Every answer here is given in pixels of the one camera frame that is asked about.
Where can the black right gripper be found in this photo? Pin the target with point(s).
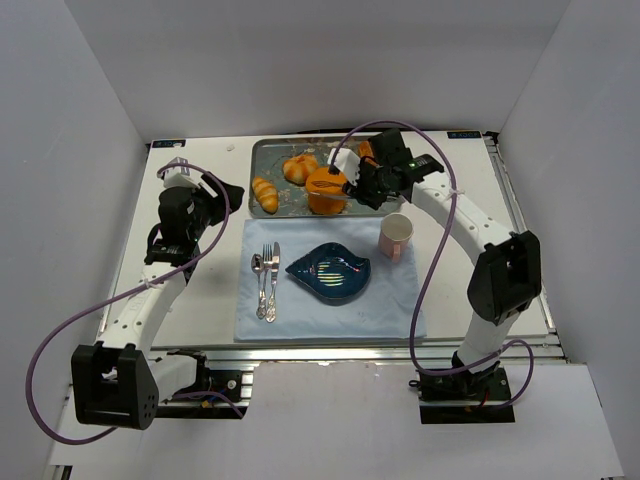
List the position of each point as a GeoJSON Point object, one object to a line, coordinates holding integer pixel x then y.
{"type": "Point", "coordinates": [373, 183]}

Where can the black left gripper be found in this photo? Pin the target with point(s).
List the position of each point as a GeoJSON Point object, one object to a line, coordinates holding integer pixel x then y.
{"type": "Point", "coordinates": [216, 198]}

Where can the orange cylindrical cake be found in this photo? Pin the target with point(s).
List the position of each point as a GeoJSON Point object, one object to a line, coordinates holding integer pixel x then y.
{"type": "Point", "coordinates": [325, 206]}

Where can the silver metal tongs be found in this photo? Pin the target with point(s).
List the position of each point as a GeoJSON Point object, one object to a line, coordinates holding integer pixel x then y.
{"type": "Point", "coordinates": [327, 189]}

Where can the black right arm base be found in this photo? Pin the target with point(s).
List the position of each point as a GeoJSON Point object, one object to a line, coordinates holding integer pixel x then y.
{"type": "Point", "coordinates": [464, 398]}

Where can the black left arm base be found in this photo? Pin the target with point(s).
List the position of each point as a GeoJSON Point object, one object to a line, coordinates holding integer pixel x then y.
{"type": "Point", "coordinates": [220, 387]}

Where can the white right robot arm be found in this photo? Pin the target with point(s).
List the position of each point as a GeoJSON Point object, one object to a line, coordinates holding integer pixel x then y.
{"type": "Point", "coordinates": [506, 275]}

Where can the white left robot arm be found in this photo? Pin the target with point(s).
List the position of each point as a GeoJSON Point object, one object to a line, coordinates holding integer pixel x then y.
{"type": "Point", "coordinates": [115, 383]}

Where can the striped long bread roll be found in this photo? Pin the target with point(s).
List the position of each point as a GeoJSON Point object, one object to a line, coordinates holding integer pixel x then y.
{"type": "Point", "coordinates": [266, 195]}

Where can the round knotted bread bun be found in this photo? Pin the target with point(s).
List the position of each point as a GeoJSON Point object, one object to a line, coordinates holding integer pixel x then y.
{"type": "Point", "coordinates": [298, 168]}

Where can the small brown pastry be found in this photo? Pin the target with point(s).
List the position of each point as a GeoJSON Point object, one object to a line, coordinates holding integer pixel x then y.
{"type": "Point", "coordinates": [365, 150]}

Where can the pink ceramic mug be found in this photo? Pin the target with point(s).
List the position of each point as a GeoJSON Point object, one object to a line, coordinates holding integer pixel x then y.
{"type": "Point", "coordinates": [395, 233]}

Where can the silver spoon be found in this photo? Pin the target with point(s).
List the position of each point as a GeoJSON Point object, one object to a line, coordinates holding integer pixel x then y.
{"type": "Point", "coordinates": [258, 266]}

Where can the silver fork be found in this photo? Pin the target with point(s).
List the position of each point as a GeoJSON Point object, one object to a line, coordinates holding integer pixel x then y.
{"type": "Point", "coordinates": [268, 261]}

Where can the floral metal tray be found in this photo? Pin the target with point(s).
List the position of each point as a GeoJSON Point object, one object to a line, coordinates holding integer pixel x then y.
{"type": "Point", "coordinates": [268, 157]}

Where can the dark blue leaf plate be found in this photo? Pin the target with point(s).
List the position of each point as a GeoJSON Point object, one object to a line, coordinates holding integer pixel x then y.
{"type": "Point", "coordinates": [332, 272]}

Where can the light blue cloth placemat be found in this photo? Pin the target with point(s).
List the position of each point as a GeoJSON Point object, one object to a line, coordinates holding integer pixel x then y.
{"type": "Point", "coordinates": [383, 311]}

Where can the silver table knife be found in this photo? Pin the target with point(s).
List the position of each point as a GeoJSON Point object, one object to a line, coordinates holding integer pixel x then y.
{"type": "Point", "coordinates": [274, 270]}

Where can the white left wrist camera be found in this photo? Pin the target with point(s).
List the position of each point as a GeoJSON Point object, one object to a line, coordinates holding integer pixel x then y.
{"type": "Point", "coordinates": [178, 174]}

